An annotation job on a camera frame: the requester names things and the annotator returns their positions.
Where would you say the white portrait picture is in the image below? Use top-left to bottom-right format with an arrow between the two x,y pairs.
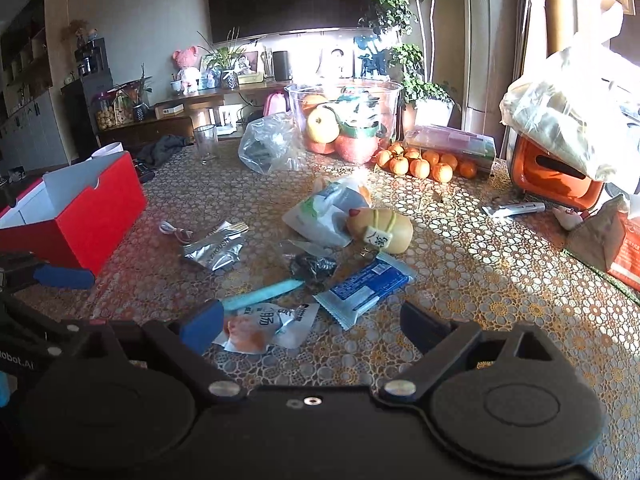
316,46 -> 356,81

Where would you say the yellow capsule toy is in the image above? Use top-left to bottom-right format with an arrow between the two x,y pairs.
346,206 -> 414,255

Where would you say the pile of tangerines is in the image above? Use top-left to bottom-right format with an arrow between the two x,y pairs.
374,142 -> 478,183

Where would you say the yellow apple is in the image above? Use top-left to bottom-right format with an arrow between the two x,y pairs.
306,105 -> 341,144

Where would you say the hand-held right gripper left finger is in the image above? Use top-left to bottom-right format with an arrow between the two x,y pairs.
82,300 -> 249,407

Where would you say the small white red object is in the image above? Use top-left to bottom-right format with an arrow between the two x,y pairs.
552,205 -> 583,231

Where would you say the white blue tissue pack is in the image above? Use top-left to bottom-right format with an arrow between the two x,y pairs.
281,175 -> 373,248

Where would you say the plant in dark pot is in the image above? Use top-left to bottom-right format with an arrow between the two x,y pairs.
117,62 -> 153,122

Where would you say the clear drinking glass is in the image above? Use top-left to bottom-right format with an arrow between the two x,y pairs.
193,124 -> 219,165

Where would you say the red apple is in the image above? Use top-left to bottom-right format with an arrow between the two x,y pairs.
334,132 -> 379,165

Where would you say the wooden tv cabinet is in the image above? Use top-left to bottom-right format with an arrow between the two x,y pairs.
95,77 -> 301,148

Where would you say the dried flower vase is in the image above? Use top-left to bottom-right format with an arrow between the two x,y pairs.
62,19 -> 92,51

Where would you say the jar of nuts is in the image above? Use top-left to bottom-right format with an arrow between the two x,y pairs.
95,92 -> 118,130

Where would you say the white pen-shaped tool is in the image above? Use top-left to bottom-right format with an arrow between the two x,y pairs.
481,202 -> 546,218

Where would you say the orange container with bag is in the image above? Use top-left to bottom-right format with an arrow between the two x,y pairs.
500,45 -> 640,183

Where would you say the clear plastic fruit bowl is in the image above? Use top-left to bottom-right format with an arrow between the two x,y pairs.
284,80 -> 404,163

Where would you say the colourful gift bag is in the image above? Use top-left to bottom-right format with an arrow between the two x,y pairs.
112,91 -> 133,126

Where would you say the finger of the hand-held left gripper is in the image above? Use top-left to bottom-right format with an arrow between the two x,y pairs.
0,254 -> 96,292
0,292 -> 91,356

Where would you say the pink bag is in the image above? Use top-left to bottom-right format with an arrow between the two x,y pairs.
263,92 -> 288,117

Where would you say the red cardboard box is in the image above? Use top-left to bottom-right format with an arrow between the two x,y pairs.
0,151 -> 148,277

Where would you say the white usb cable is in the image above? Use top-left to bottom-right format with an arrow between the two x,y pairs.
159,221 -> 195,247

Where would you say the beige curtain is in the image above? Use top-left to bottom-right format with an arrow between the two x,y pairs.
462,0 -> 551,133

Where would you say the clear plastic bag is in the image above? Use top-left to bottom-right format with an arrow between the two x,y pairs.
238,112 -> 301,175

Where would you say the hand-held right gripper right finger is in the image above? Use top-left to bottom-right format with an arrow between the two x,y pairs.
377,301 -> 558,406

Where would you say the silver foil wrapper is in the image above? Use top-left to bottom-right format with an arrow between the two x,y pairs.
180,221 -> 249,272

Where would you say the photo frame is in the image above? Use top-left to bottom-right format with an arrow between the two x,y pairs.
231,51 -> 264,85

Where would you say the teal stick packet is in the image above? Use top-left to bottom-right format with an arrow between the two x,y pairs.
220,280 -> 305,312

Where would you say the black wrapper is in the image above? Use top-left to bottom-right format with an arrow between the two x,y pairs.
280,240 -> 338,291

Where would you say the blue snack packet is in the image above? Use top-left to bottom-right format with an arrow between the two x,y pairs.
313,252 -> 417,331

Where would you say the green white packet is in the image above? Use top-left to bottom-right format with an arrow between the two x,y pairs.
336,92 -> 386,138

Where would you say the pink plush toy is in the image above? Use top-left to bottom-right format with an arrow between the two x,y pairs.
172,47 -> 201,95

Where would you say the tall potted tree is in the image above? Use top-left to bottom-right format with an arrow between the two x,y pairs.
360,0 -> 461,128

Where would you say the desktop with gold lace tablecloth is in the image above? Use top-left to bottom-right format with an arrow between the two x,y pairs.
15,137 -> 640,411

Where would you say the black cloth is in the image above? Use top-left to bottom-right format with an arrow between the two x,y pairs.
135,134 -> 193,168

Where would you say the blue white ornament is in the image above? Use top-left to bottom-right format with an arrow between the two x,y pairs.
354,35 -> 388,80

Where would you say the clear plastic storage box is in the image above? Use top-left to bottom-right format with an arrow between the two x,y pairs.
404,125 -> 497,171

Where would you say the dark side cabinet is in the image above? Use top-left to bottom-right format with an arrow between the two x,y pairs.
61,37 -> 113,146

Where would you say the wall shelf unit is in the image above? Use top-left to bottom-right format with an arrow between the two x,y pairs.
0,0 -> 56,171

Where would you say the black speaker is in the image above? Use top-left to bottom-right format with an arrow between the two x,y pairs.
272,50 -> 292,82

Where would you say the orange kraft paper bag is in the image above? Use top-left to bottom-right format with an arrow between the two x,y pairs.
565,195 -> 640,293

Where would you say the white orange sausage packet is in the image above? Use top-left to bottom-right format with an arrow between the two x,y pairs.
212,302 -> 321,354

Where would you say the plant in black-white pot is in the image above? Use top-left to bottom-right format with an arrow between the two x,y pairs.
196,27 -> 251,90

